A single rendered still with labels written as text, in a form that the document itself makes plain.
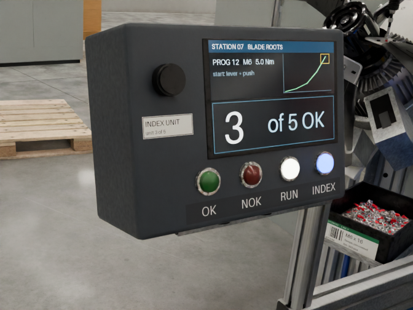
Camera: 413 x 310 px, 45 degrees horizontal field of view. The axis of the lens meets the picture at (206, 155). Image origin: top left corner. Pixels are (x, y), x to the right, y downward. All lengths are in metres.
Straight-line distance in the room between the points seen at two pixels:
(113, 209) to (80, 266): 1.91
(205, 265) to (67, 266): 0.63
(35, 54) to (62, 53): 0.36
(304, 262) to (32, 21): 6.12
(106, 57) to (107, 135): 0.07
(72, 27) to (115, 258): 4.82
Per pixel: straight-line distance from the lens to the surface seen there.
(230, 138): 0.48
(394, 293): 0.92
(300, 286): 0.73
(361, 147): 1.33
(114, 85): 0.46
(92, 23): 9.35
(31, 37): 6.67
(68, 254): 2.48
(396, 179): 1.68
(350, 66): 1.29
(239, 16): 4.07
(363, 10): 1.29
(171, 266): 2.40
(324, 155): 0.56
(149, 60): 0.44
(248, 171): 0.49
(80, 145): 3.66
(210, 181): 0.46
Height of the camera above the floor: 1.30
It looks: 20 degrees down
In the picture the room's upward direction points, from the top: 6 degrees clockwise
